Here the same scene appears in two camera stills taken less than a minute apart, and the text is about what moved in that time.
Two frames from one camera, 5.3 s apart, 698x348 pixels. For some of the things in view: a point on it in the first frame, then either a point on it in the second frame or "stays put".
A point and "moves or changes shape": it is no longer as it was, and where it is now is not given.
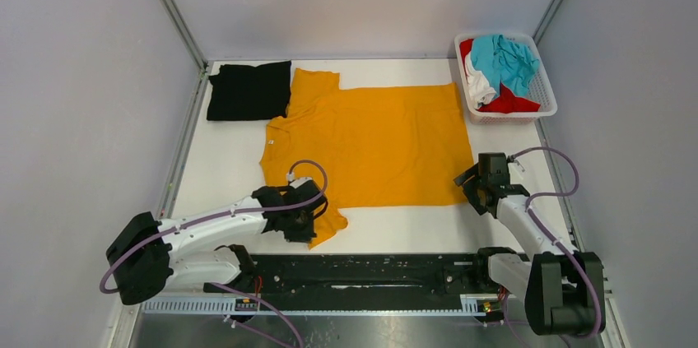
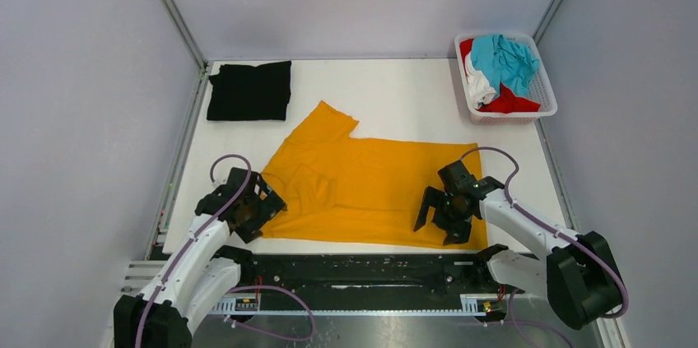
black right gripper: x=468 y=187 to x=433 y=197
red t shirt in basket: x=506 y=103 stays put
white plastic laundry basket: x=539 y=88 stays put
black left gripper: x=304 y=235 to x=270 y=205
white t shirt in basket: x=480 y=91 stays put
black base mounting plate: x=428 y=274 stays put
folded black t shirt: x=239 y=92 stays put
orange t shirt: x=379 y=146 moves or changes shape
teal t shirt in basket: x=504 y=61 stays put
